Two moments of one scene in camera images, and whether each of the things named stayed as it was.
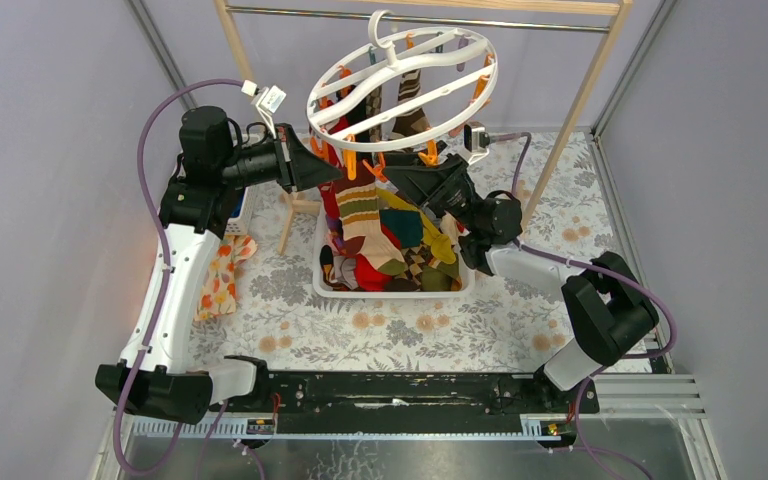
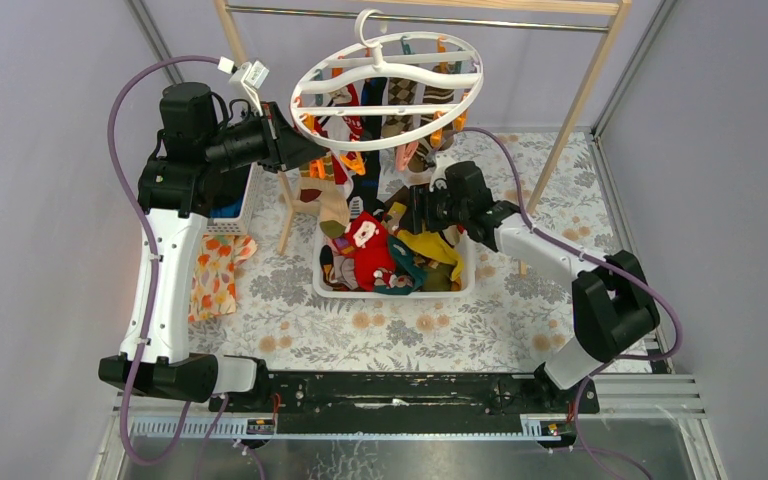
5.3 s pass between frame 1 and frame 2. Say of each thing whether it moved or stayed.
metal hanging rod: stayed
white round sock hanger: moved
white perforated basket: stayed
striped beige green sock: moved
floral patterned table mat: stayed
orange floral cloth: stayed
